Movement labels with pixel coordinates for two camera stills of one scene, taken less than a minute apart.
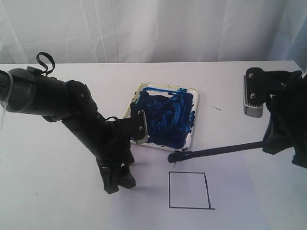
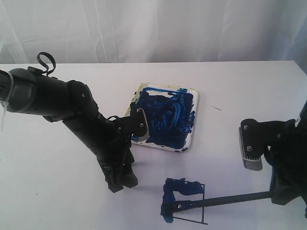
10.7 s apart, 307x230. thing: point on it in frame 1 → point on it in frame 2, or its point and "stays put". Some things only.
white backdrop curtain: (153, 31) stays put
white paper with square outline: (226, 190) stays put
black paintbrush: (172, 157) → (170, 207)
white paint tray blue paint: (171, 113) stays put
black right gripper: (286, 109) → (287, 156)
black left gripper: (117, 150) stays put
